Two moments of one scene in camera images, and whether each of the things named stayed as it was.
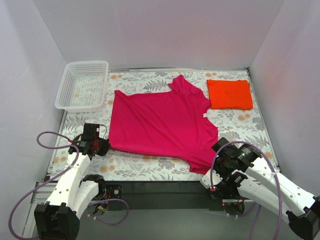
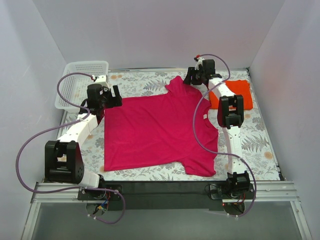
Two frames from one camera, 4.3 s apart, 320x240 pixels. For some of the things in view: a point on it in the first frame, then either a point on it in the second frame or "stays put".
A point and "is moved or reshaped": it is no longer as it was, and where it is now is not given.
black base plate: [163, 195] stays put
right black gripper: [222, 145] to [194, 76]
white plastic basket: [83, 87] stays put
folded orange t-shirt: [229, 94] stays put
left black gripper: [103, 146] to [111, 97]
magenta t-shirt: [171, 123] is moved or reshaped
